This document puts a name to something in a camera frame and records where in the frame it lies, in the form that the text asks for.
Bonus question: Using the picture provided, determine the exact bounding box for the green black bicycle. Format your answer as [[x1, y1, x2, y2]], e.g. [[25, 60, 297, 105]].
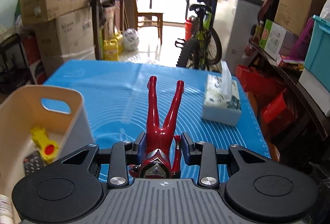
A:
[[175, 0, 223, 70]]

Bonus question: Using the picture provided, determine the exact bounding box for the white chest freezer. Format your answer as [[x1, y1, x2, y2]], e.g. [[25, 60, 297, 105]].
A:
[[213, 0, 263, 75]]

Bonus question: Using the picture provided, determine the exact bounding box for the white floral tissue box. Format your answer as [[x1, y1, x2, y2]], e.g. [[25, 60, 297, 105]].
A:
[[201, 61, 242, 126]]

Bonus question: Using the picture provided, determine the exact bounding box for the black remote control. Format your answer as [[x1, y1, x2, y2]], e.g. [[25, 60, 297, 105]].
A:
[[23, 151, 45, 176]]

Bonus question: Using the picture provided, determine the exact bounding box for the yellow toy gun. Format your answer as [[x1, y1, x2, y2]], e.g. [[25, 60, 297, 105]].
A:
[[30, 126, 59, 164]]

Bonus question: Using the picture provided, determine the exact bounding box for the black metal shelf rack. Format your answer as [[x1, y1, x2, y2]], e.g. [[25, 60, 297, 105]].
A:
[[1, 33, 34, 94]]

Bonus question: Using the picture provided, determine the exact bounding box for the green white product box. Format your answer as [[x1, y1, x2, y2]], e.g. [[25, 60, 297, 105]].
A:
[[259, 20, 287, 60]]

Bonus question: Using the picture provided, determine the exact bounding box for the wooden chair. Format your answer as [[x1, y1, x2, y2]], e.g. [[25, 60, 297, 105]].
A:
[[133, 0, 164, 45]]

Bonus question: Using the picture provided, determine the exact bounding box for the yellow oil jug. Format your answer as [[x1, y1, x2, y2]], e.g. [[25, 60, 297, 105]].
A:
[[103, 39, 119, 61]]

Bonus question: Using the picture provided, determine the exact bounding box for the large stacked cardboard box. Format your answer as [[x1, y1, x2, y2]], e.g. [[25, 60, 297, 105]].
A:
[[34, 7, 96, 76]]

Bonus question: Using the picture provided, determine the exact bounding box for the white pill bottle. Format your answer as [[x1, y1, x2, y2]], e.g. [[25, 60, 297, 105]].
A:
[[0, 194, 14, 224]]

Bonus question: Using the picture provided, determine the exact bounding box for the beige plastic storage bin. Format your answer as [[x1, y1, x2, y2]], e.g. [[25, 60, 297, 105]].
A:
[[1, 85, 103, 223]]

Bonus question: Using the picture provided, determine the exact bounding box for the white plastic bag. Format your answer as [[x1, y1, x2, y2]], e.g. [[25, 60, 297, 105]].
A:
[[123, 28, 139, 51]]

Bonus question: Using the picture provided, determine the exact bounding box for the red gift bag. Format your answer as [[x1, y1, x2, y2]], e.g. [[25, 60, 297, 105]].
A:
[[236, 65, 285, 109]]

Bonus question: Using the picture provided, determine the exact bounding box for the red plastic bucket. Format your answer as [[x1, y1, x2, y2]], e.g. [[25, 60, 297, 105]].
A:
[[184, 20, 193, 41]]

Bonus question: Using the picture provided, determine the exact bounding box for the blue silicone table mat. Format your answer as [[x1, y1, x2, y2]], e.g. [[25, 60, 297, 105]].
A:
[[46, 60, 270, 156]]

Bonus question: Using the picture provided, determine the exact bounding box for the teal plastic crate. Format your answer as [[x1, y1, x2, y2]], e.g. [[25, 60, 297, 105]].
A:
[[304, 15, 330, 91]]

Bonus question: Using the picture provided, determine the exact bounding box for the red hero action figure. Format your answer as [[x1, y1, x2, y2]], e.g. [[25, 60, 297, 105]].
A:
[[129, 76, 184, 179]]

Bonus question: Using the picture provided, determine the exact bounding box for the tall right cardboard box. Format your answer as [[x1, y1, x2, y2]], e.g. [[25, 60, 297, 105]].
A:
[[274, 0, 326, 36]]

